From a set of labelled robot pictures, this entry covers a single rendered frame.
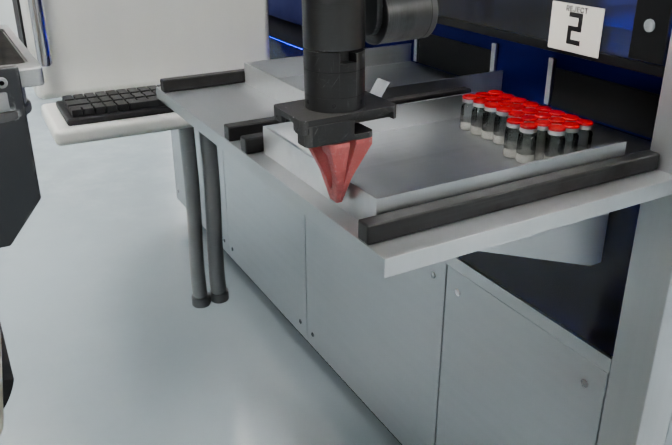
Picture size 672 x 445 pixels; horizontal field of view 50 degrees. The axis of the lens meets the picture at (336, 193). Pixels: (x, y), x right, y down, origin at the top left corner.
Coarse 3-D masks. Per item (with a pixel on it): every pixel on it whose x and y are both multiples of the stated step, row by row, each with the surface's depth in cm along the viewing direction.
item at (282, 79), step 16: (368, 48) 131; (384, 48) 133; (400, 48) 134; (256, 64) 121; (272, 64) 122; (288, 64) 124; (368, 64) 132; (384, 64) 134; (400, 64) 134; (416, 64) 134; (256, 80) 117; (272, 80) 111; (288, 80) 122; (368, 80) 122; (400, 80) 122; (416, 80) 122; (432, 80) 109; (448, 80) 110; (464, 80) 111; (480, 80) 113; (496, 80) 115; (272, 96) 112; (288, 96) 107; (304, 96) 103; (384, 96) 105; (400, 96) 106
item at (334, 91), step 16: (304, 48) 66; (304, 64) 65; (320, 64) 64; (336, 64) 63; (352, 64) 64; (304, 80) 66; (320, 80) 64; (336, 80) 64; (352, 80) 64; (320, 96) 65; (336, 96) 64; (352, 96) 65; (368, 96) 70; (288, 112) 66; (304, 112) 65; (320, 112) 65; (336, 112) 65; (352, 112) 65; (368, 112) 66; (384, 112) 67; (304, 128) 63
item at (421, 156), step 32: (448, 96) 100; (288, 128) 89; (384, 128) 96; (416, 128) 97; (448, 128) 97; (288, 160) 83; (384, 160) 86; (416, 160) 86; (448, 160) 86; (480, 160) 86; (512, 160) 86; (544, 160) 76; (576, 160) 79; (320, 192) 77; (352, 192) 70; (384, 192) 76; (416, 192) 69; (448, 192) 71
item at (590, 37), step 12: (552, 12) 93; (564, 12) 91; (576, 12) 89; (588, 12) 88; (600, 12) 86; (552, 24) 93; (564, 24) 91; (576, 24) 90; (588, 24) 88; (600, 24) 87; (552, 36) 94; (564, 36) 92; (576, 36) 90; (588, 36) 88; (600, 36) 87; (564, 48) 92; (576, 48) 90; (588, 48) 89
